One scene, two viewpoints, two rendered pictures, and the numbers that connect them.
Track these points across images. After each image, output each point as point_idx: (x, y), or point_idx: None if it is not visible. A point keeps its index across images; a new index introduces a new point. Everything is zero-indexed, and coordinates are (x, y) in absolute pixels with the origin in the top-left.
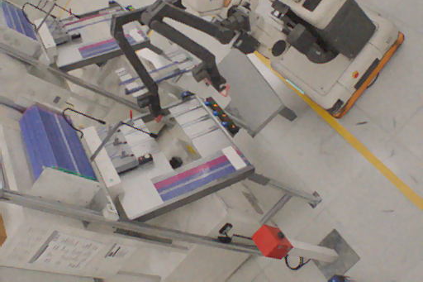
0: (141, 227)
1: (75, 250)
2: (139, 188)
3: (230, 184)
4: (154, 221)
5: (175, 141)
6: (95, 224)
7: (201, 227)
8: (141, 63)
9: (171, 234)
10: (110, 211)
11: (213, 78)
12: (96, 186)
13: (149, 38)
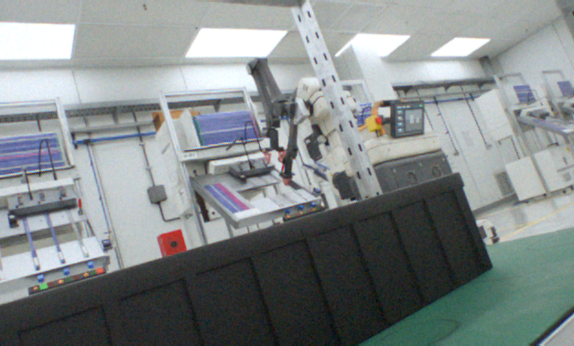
0: (185, 183)
1: (171, 167)
2: (216, 179)
3: (224, 217)
4: None
5: None
6: (186, 167)
7: None
8: (293, 130)
9: (193, 212)
10: (181, 154)
11: (269, 143)
12: (196, 144)
13: None
